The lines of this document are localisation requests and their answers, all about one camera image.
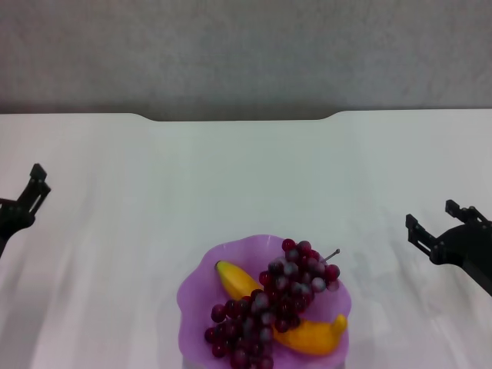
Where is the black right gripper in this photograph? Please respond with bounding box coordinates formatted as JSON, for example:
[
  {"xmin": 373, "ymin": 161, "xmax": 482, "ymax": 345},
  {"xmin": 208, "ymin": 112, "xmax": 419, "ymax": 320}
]
[{"xmin": 404, "ymin": 198, "xmax": 492, "ymax": 298}]

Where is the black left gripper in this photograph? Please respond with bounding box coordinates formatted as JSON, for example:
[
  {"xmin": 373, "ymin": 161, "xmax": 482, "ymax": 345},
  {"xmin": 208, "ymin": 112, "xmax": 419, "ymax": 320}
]
[{"xmin": 0, "ymin": 162, "xmax": 52, "ymax": 259}]

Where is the yellow toy banana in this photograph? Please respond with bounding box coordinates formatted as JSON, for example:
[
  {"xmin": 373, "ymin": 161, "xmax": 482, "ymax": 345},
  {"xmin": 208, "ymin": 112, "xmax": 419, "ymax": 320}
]
[{"xmin": 214, "ymin": 260, "xmax": 349, "ymax": 356}]

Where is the dark red grape bunch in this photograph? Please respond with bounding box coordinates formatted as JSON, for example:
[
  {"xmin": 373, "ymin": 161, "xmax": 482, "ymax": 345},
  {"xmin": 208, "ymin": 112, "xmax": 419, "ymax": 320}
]
[{"xmin": 204, "ymin": 238, "xmax": 342, "ymax": 369}]

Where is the purple wavy plastic plate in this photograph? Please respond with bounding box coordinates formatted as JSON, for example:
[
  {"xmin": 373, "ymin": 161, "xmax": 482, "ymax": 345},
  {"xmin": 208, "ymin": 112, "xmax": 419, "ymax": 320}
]
[{"xmin": 176, "ymin": 234, "xmax": 353, "ymax": 367}]

